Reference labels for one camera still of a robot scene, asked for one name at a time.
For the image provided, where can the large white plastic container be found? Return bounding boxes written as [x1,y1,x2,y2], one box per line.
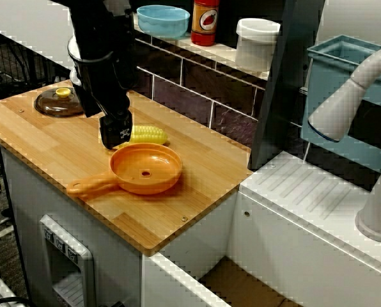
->
[235,18,281,73]

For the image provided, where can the black floor cable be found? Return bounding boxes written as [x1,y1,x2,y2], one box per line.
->
[0,295,32,307]

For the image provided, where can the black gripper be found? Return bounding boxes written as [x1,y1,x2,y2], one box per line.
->
[74,56,139,150]

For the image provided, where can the orange toy frying pan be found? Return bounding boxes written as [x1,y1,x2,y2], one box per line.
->
[66,143,183,197]

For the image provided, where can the yellow toy corn cob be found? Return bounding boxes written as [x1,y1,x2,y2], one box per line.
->
[113,125,169,150]

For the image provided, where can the black wire rack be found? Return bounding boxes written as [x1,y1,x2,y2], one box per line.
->
[0,27,74,104]

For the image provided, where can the brown lid with yellow knob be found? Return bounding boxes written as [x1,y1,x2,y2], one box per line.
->
[33,88,84,118]

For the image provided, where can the teal plastic bin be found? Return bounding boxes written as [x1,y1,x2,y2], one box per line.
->
[300,34,381,174]

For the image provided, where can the white toy sink unit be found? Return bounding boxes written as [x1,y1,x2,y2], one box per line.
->
[141,152,381,307]

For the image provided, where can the light blue plastic bowl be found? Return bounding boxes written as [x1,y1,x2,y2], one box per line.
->
[136,4,191,39]

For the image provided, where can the brown cardboard sheet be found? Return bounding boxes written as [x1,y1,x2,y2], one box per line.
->
[198,257,304,307]

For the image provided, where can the dark grey shelf panel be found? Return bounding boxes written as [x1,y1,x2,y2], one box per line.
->
[247,0,326,171]

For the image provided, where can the red sauce bottle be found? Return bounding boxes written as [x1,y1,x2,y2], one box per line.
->
[190,0,221,47]

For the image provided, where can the grey toy faucet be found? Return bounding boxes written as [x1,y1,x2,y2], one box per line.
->
[307,43,381,243]

